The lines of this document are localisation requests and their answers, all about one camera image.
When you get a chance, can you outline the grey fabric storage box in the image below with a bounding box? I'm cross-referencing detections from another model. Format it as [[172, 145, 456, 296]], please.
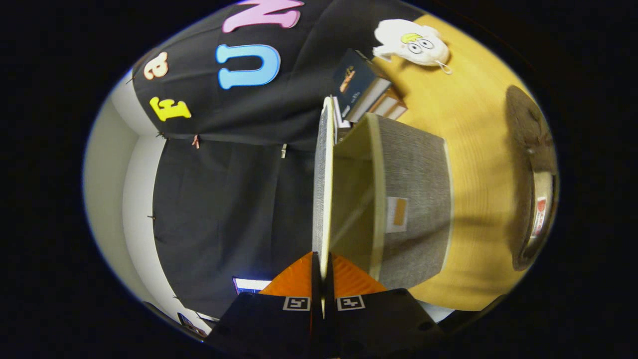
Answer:
[[313, 96, 453, 320]]

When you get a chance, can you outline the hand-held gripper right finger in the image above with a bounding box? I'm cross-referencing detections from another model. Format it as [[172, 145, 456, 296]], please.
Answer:
[[325, 253, 445, 358]]

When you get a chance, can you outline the brown fuzzy shoe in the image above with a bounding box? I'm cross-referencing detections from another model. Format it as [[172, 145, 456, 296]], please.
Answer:
[[505, 85, 560, 272]]

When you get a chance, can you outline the white plush toy with eyes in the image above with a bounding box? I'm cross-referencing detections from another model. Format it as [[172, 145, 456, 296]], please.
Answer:
[[373, 19, 453, 75]]

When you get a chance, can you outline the black cover book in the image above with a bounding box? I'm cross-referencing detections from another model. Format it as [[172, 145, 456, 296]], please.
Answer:
[[332, 48, 392, 124]]

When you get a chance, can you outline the glowing screen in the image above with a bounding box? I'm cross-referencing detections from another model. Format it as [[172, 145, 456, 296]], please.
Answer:
[[232, 277, 273, 296]]

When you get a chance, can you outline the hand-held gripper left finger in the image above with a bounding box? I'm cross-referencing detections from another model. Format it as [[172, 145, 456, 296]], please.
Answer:
[[206, 252, 320, 357]]

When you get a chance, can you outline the brown cover book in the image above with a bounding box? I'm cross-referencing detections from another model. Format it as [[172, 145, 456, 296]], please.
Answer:
[[381, 97, 408, 121], [366, 85, 402, 118]]

